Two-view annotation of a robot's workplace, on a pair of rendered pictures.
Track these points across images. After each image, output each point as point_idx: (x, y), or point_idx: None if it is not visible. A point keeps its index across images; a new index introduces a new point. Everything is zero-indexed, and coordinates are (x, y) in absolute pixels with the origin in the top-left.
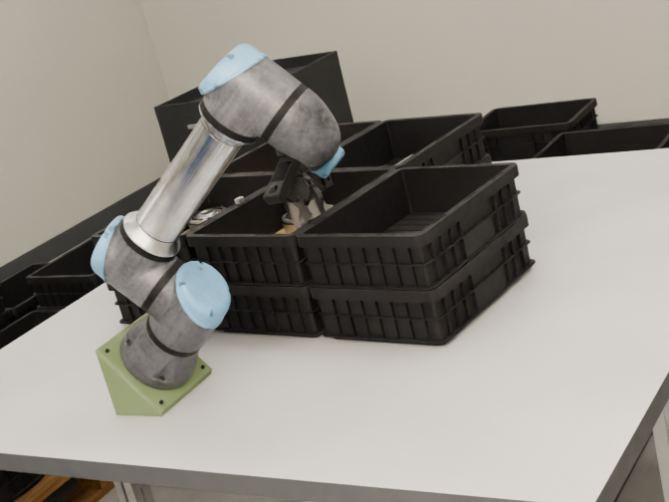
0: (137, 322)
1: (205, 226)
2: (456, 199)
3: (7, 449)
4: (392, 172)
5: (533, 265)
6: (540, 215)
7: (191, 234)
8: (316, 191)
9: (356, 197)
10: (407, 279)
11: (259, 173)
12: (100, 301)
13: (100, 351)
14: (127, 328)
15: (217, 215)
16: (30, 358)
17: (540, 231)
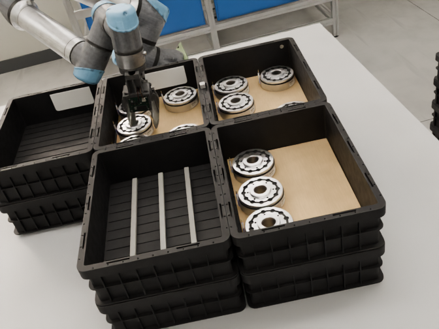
0: (172, 50)
1: (194, 66)
2: (50, 181)
3: (219, 49)
4: (91, 143)
5: (19, 237)
6: (48, 314)
7: (191, 59)
8: (122, 96)
9: (93, 113)
10: (38, 120)
11: (251, 116)
12: (371, 106)
13: (179, 44)
14: (183, 52)
15: (201, 74)
16: (320, 69)
17: (34, 285)
